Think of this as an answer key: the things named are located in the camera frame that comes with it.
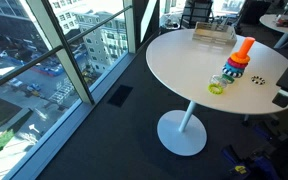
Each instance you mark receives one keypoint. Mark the dark horizontal window railing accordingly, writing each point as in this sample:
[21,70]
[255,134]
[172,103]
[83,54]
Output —
[24,68]

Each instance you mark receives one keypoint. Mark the blue clamps pile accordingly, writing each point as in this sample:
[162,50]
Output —
[264,163]

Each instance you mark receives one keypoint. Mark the black mesh office chair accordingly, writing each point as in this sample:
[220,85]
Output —
[197,13]

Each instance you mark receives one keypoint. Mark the pale window mullion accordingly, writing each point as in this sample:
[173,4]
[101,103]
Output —
[69,63]

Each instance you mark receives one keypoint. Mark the white table pedestal base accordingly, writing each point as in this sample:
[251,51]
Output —
[180,136]

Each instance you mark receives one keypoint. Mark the orange stacking toy post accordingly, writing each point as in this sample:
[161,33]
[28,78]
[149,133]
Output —
[246,46]

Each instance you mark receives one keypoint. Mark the white round background table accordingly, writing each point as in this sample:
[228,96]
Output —
[284,31]

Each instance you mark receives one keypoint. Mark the dark office chair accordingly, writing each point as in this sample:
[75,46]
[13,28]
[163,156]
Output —
[254,11]

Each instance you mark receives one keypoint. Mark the black floor vent grille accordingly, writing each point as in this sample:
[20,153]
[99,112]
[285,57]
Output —
[120,96]

